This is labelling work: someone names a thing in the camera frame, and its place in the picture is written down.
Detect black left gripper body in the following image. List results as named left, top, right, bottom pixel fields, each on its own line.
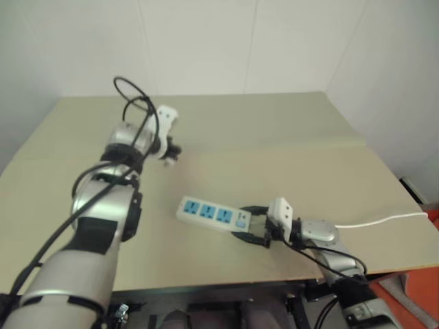
left=160, top=136, right=183, bottom=162

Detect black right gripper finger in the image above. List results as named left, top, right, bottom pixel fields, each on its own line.
left=238, top=204, right=272, bottom=217
left=230, top=232, right=271, bottom=248

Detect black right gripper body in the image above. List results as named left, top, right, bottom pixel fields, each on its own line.
left=262, top=219, right=292, bottom=248

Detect white power strip blue sockets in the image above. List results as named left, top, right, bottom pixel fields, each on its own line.
left=176, top=195, right=254, bottom=234

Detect dark rounded shape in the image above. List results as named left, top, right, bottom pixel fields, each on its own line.
left=160, top=309, right=193, bottom=329

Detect silver metal clamp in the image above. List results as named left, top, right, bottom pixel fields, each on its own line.
left=115, top=303, right=130, bottom=323

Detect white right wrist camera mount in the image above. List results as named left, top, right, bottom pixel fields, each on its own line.
left=266, top=197, right=295, bottom=234

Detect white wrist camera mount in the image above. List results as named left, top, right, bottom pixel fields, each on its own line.
left=266, top=197, right=295, bottom=234
left=147, top=105, right=180, bottom=160

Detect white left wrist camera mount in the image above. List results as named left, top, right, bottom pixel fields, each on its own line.
left=147, top=105, right=180, bottom=160

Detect black metal table frame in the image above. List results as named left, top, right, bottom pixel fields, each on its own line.
left=108, top=272, right=342, bottom=329

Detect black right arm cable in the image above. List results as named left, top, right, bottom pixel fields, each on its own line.
left=283, top=238, right=368, bottom=329

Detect white power strip cable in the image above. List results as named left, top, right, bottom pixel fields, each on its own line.
left=334, top=211, right=429, bottom=230

